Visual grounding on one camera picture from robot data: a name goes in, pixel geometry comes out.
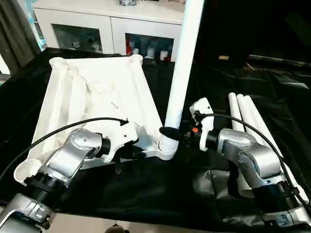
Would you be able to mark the white plastic table top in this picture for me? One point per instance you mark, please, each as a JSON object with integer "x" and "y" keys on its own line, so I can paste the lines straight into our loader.
{"x": 73, "y": 97}

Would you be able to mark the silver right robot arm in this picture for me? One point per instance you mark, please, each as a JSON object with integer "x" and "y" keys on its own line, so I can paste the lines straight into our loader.
{"x": 255, "y": 157}

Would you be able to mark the black work surface mat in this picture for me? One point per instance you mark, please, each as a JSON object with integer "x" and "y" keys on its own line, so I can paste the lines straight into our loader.
{"x": 158, "y": 189}

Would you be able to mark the small yellow tag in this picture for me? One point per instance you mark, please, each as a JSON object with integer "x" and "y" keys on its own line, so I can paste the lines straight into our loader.
{"x": 223, "y": 57}

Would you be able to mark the red white bottle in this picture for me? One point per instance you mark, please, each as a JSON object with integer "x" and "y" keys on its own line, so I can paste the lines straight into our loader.
{"x": 127, "y": 47}

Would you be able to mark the dark grey tube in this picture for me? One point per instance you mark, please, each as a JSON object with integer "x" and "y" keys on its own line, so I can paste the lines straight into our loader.
{"x": 279, "y": 60}

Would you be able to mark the white glass-door cabinet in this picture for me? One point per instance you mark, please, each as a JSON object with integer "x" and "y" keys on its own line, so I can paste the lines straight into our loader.
{"x": 109, "y": 24}

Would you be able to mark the black backdrop cloth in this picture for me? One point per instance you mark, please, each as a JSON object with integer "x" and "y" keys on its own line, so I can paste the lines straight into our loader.
{"x": 255, "y": 24}

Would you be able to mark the grey curtain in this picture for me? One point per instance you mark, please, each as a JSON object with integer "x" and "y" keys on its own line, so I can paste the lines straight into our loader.
{"x": 14, "y": 29}

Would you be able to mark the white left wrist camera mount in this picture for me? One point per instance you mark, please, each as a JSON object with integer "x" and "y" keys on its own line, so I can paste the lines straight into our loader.
{"x": 124, "y": 136}

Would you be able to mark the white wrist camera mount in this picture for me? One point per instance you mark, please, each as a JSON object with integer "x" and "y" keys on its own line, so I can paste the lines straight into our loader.
{"x": 202, "y": 106}
{"x": 124, "y": 136}

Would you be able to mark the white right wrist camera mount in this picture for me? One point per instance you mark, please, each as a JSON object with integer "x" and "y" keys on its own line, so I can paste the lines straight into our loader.
{"x": 202, "y": 106}

